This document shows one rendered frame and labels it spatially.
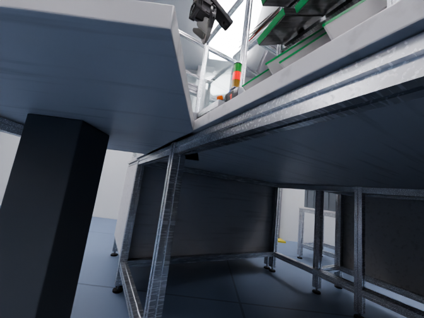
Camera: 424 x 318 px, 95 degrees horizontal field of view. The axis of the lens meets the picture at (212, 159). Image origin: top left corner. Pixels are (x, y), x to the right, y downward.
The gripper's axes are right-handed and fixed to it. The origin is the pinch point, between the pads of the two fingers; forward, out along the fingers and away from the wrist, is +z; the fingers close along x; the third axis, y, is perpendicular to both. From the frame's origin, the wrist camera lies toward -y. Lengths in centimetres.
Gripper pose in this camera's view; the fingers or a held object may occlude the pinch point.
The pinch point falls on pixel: (206, 41)
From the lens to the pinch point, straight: 87.0
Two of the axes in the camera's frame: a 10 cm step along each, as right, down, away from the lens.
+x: 5.0, -0.8, -8.6
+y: -8.6, -1.9, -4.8
